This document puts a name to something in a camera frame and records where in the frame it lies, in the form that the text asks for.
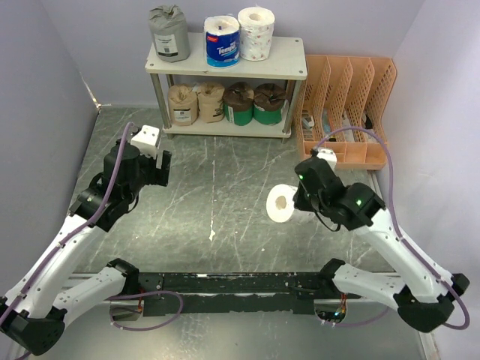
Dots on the grey paper roll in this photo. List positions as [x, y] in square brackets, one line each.
[169, 32]

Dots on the orange plastic file organizer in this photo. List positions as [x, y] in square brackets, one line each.
[341, 107]

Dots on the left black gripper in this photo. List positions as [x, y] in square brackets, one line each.
[157, 175]

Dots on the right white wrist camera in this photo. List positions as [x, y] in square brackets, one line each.
[327, 155]

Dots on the white dotted paper roll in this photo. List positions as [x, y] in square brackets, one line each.
[256, 31]
[280, 206]

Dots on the beige two-tier shelf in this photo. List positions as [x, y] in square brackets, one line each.
[286, 62]

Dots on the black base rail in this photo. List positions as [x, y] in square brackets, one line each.
[294, 292]

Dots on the blue Tempo tissue pack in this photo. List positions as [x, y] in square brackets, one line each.
[221, 34]

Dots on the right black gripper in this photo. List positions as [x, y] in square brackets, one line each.
[299, 203]

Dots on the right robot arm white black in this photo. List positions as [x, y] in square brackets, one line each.
[424, 295]

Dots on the tan cartoon paper roll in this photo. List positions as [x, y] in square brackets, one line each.
[211, 102]

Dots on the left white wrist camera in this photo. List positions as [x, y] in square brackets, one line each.
[147, 140]

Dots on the tan barcode paper roll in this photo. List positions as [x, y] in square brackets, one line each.
[182, 104]

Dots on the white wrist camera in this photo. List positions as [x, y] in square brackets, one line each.
[327, 155]
[147, 140]

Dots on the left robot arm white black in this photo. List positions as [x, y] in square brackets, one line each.
[36, 311]

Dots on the green brown paper roll labelled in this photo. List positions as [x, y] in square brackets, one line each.
[268, 102]

